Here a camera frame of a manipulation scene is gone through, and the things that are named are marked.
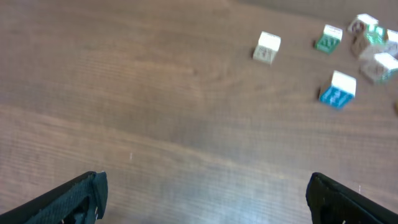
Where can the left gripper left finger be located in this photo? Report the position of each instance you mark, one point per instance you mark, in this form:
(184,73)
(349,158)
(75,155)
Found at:
(80,200)

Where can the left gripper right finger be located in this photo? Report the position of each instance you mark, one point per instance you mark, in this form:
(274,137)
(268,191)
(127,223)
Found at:
(330,202)

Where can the blue-edged wooden block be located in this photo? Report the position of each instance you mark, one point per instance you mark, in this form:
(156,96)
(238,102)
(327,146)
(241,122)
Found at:
(338,91)

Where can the green-edged wooden block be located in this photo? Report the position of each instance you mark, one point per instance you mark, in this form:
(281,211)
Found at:
(380,68)

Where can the green B wooden block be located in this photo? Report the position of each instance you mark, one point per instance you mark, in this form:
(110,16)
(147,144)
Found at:
(329,40)

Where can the white X wooden block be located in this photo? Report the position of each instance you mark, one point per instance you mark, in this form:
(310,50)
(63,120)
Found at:
(391,42)

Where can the red S wooden block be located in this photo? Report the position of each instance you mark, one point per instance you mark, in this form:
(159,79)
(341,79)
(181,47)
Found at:
(267,47)

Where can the green R wooden block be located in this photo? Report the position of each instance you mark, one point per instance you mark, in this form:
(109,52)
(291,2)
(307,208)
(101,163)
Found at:
(371,41)

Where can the top white wooden block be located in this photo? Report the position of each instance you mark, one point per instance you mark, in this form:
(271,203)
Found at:
(360,22)

